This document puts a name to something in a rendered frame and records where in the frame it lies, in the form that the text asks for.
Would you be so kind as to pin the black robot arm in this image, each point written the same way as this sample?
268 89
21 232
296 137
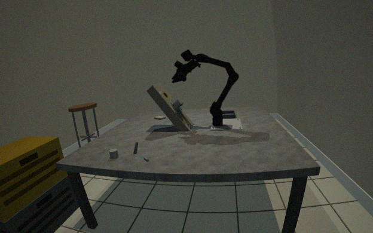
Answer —
233 77

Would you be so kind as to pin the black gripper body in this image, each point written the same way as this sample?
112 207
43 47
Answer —
182 74

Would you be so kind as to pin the grey cylinder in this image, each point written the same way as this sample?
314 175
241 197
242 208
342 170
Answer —
113 153
176 103

